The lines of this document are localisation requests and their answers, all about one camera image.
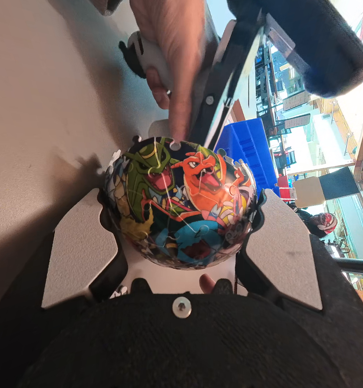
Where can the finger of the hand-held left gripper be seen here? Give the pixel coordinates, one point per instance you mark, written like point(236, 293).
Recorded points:
point(213, 130)
point(222, 124)

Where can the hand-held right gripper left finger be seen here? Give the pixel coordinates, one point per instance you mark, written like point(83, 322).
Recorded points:
point(78, 254)

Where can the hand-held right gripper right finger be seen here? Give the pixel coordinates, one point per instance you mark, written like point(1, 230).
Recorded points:
point(281, 257)

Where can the colourful puzzle ball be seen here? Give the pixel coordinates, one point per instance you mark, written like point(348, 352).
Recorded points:
point(181, 206)

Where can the person's right hand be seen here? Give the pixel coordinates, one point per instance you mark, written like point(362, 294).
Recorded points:
point(207, 283)

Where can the person's left hand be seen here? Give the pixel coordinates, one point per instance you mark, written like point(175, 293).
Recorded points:
point(178, 45)

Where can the brown wooden board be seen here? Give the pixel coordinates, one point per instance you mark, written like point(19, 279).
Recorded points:
point(238, 110)

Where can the blue plastic bin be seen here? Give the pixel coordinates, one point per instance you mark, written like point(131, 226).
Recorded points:
point(248, 151)

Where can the storage shelving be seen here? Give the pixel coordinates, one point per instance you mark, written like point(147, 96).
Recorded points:
point(278, 91)

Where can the red box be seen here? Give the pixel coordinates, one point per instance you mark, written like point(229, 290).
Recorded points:
point(286, 185)

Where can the black bar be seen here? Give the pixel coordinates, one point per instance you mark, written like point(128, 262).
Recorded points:
point(357, 266)

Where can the beige and black panel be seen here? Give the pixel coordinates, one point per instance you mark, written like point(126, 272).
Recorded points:
point(327, 188)

